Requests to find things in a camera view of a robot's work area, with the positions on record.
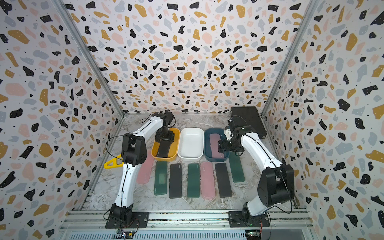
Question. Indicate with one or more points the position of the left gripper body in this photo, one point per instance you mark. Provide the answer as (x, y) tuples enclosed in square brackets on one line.
[(165, 134)]

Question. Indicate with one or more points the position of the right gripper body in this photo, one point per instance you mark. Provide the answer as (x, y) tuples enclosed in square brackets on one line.
[(228, 145)]

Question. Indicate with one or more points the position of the black pencil case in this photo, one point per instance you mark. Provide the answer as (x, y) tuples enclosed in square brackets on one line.
[(164, 148)]

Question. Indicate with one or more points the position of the pink pencil case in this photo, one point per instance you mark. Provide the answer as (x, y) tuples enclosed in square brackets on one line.
[(214, 141), (145, 171), (207, 181)]

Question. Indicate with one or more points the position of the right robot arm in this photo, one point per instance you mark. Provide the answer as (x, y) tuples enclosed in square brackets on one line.
[(276, 184)]

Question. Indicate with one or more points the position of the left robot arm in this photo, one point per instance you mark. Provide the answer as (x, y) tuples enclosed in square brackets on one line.
[(133, 154)]

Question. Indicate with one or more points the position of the yellow storage box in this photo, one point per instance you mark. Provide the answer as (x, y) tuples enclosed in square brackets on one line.
[(173, 149)]

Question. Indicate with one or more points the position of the dark teal storage box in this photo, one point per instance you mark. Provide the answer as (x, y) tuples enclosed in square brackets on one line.
[(207, 145)]

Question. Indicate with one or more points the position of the white storage box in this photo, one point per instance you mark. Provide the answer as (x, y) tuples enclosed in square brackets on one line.
[(191, 144)]

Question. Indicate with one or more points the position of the dark grey pencil case right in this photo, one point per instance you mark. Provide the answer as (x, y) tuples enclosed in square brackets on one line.
[(223, 180)]

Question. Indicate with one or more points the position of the dark grey pencil case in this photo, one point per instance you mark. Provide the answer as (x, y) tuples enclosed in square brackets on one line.
[(223, 180), (175, 181)]

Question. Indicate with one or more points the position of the dark grey pencil case left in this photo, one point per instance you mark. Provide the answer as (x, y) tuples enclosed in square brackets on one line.
[(175, 181)]

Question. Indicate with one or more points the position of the light green pencil case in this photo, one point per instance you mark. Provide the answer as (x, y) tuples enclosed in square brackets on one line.
[(161, 179)]

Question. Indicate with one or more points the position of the black briefcase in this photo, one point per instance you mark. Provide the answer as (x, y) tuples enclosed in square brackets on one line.
[(247, 116)]

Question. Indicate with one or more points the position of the yellow triangular block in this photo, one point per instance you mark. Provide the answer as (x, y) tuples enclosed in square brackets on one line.
[(116, 162)]

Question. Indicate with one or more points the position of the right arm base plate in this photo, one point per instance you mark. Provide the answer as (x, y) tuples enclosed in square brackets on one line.
[(242, 219)]

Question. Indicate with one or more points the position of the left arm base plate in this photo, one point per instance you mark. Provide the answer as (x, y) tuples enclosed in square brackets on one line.
[(135, 220)]

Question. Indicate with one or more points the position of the aluminium rail frame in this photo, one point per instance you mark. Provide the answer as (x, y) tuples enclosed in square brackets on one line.
[(188, 225)]

